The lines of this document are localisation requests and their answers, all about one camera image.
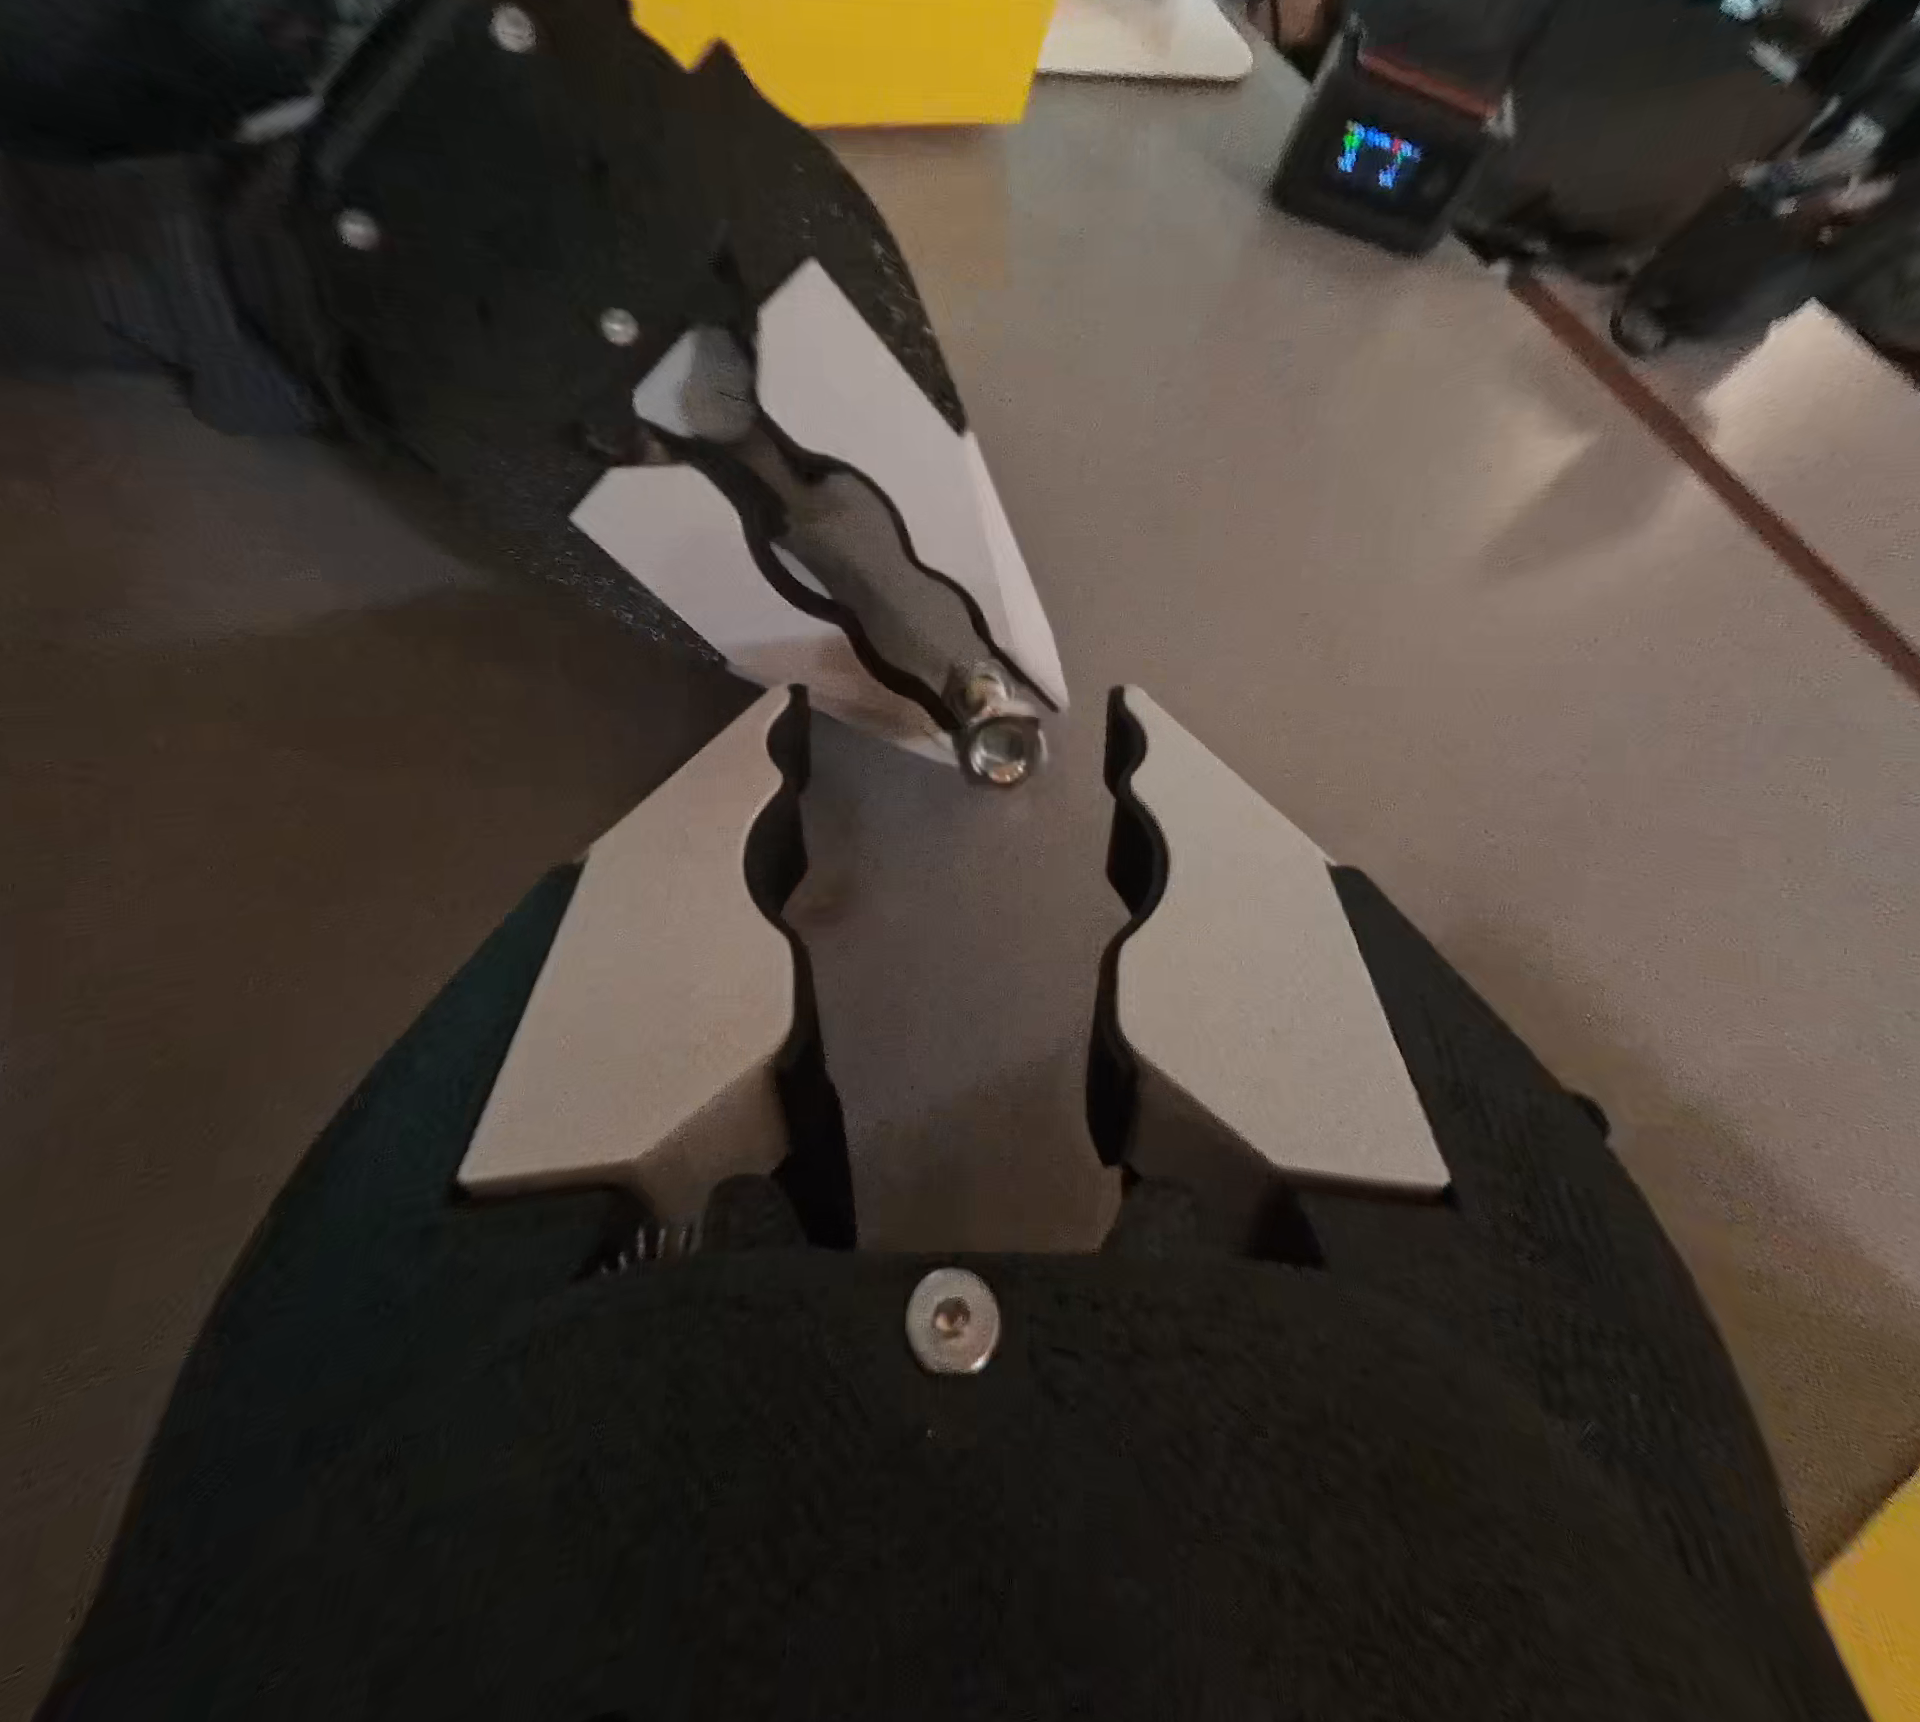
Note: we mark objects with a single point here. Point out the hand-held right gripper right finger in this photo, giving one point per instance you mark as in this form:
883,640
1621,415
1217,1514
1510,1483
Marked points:
1260,1002

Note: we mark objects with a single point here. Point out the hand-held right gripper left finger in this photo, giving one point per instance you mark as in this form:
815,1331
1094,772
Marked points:
644,1002

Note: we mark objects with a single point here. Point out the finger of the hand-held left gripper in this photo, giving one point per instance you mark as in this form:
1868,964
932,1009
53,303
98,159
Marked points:
901,432
675,552

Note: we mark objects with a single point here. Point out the steel bolt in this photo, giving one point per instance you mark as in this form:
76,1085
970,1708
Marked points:
1002,753

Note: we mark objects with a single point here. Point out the person's left forearm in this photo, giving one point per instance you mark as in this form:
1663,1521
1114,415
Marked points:
135,282

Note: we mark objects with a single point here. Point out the black device with screen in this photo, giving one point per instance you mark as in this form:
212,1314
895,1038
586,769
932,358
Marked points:
1381,171

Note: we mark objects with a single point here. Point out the black bag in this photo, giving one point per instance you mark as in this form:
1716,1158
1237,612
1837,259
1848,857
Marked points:
1680,103

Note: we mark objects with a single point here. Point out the black pouch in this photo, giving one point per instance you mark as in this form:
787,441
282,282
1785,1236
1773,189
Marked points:
1741,266

